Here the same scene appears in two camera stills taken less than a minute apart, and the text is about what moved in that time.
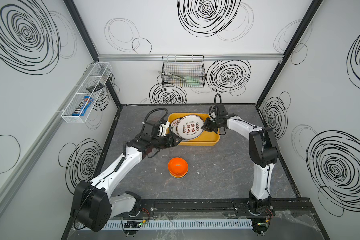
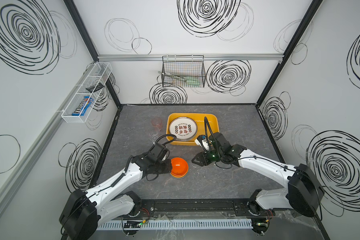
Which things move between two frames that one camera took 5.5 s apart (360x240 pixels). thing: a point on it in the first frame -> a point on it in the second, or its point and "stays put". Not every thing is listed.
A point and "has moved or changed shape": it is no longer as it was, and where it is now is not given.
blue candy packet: [83, 107] stays put
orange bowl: [178, 166] stays put
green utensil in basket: [192, 80] stays put
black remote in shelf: [94, 88] stays put
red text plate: [189, 127] has moved or changed shape
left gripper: [169, 140] -> [164, 166]
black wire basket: [186, 71] stays put
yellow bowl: [178, 176] stays put
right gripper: [211, 124] -> [204, 157]
